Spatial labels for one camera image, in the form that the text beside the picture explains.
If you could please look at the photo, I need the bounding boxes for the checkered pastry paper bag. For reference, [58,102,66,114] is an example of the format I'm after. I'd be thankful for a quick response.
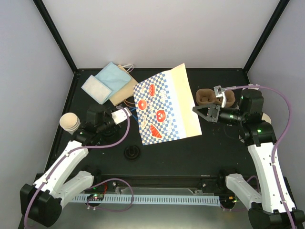
[133,64,202,146]

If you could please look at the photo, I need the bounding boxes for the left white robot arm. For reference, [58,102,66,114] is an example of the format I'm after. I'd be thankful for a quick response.
[20,104,132,229]

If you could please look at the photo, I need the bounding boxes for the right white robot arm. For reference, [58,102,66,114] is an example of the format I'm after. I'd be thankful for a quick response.
[193,85,305,229]

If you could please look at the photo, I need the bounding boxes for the white napkin pack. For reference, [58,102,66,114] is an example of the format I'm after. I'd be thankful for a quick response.
[81,75,112,104]

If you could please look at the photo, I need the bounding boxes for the brown pulp cup carrier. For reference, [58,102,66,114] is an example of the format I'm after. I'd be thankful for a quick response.
[195,89,235,107]

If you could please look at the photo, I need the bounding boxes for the brown kraft paper bag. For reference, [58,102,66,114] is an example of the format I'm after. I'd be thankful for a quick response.
[110,64,138,106]

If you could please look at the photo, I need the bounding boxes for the black cup lid front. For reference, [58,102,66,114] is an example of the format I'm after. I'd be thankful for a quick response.
[124,145,141,161]

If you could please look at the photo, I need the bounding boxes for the left paper cup stack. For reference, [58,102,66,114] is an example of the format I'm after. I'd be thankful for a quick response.
[59,113,81,135]

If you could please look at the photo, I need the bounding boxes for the paper cup stack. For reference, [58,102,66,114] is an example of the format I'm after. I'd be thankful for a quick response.
[59,113,81,135]
[262,113,272,124]

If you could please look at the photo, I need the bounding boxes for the light blue paper bag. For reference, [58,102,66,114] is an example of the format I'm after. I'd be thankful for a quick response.
[95,62,131,101]

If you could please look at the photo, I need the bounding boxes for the right paper cup stack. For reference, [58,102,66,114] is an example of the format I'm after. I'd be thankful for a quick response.
[262,113,272,124]

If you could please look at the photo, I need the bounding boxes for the left circuit board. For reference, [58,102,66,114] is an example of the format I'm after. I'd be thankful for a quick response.
[87,194,104,201]

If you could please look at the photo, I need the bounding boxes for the circuit board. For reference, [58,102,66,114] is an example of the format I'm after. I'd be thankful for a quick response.
[87,194,104,201]
[220,196,238,205]

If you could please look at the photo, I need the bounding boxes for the right circuit board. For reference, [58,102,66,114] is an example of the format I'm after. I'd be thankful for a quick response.
[220,196,238,205]

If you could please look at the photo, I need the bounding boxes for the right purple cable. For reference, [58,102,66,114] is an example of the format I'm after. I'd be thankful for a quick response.
[224,85,297,229]

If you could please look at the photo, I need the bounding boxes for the purple cable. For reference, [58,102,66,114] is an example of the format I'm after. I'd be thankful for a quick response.
[224,85,297,229]
[23,106,131,229]

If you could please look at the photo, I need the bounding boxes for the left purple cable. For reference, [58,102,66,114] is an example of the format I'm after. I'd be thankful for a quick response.
[23,106,131,229]

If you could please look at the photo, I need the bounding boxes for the blue slotted cable duct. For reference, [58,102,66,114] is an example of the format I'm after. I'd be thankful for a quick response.
[71,194,220,207]

